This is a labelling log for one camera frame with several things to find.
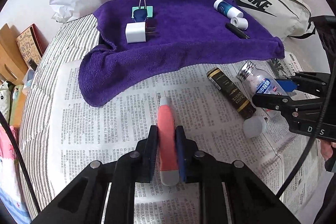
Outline clear candy bottle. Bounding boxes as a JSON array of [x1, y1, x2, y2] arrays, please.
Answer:
[[236, 61, 287, 97]]

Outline pink patterned blanket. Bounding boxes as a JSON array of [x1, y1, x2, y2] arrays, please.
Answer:
[[0, 126, 31, 223]]

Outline small items on nightstand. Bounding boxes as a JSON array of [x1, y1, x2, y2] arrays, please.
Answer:
[[22, 59, 38, 96]]

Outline floral pillow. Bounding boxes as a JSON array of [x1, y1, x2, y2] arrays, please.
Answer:
[[0, 81, 15, 122]]

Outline small translucent white cap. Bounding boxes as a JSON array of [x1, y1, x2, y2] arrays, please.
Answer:
[[243, 116, 266, 139]]

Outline black Horizon stick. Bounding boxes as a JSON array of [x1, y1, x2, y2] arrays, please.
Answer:
[[225, 23, 250, 39]]

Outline white USB charger plug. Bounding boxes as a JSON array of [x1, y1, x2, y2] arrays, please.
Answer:
[[125, 22, 158, 44]]

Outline pink and grey pen tube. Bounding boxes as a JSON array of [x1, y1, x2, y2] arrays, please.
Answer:
[[157, 97, 179, 186]]

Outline blue and white bottle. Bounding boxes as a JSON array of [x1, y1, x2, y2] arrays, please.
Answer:
[[214, 0, 244, 19]]

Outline mint green binder clip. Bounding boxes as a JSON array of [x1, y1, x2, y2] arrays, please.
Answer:
[[131, 0, 153, 22]]

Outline person's right hand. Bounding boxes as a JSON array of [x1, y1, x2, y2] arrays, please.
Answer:
[[321, 140, 336, 160]]

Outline patterned book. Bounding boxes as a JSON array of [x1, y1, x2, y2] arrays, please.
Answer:
[[16, 24, 46, 65]]

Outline newspaper sheet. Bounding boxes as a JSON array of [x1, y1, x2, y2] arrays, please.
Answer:
[[53, 51, 326, 224]]

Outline black cable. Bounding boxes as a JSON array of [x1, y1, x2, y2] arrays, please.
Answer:
[[0, 112, 42, 214]]

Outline blue and pink jar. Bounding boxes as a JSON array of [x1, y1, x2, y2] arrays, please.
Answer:
[[133, 8, 147, 23]]

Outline purple towel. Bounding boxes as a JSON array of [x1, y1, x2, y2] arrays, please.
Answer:
[[78, 0, 285, 107]]

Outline striped grey bed sheet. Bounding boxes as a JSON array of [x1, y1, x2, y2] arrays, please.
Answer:
[[18, 13, 332, 224]]

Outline small white cylinder cap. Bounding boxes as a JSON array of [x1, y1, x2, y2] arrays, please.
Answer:
[[231, 17, 248, 31]]

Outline black and gold tube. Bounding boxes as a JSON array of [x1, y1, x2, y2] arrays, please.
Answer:
[[207, 67, 256, 120]]

